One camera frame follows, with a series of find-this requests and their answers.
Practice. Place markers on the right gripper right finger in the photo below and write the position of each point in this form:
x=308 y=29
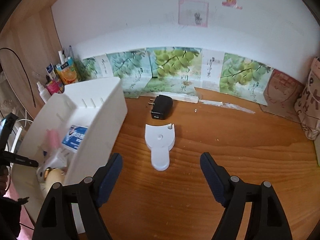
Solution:
x=217 y=178

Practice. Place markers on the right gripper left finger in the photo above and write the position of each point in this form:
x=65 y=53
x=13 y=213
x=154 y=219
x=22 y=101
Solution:
x=106 y=177

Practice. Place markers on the white square charger box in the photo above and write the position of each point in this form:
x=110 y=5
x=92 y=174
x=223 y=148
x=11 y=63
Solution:
x=59 y=159

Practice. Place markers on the cream oval object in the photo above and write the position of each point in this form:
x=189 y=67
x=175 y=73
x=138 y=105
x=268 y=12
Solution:
x=54 y=176

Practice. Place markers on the blue label floss box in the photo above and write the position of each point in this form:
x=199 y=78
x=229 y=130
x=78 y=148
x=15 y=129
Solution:
x=74 y=137

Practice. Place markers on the white plastic storage bin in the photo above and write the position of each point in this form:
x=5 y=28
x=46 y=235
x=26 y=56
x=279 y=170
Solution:
x=96 y=104

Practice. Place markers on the white plastic holder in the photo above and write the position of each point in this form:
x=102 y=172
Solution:
x=160 y=140

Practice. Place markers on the black usb charger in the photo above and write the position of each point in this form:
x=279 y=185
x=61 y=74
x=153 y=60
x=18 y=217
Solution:
x=161 y=106

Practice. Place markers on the white spray bottle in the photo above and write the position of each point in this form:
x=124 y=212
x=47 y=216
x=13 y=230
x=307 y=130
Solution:
x=43 y=92

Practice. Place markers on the pink pen can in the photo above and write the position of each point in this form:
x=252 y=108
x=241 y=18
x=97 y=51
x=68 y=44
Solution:
x=54 y=87

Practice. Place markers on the brown cardboard picture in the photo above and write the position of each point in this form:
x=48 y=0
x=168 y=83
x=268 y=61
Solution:
x=281 y=94

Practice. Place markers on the patterned beige tote bag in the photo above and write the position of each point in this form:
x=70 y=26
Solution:
x=307 y=104

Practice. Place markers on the grape pattern paper boxes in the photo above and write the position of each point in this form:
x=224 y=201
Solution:
x=180 y=70

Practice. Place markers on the pink framed sticker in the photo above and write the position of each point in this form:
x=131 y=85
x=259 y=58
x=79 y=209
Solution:
x=193 y=13

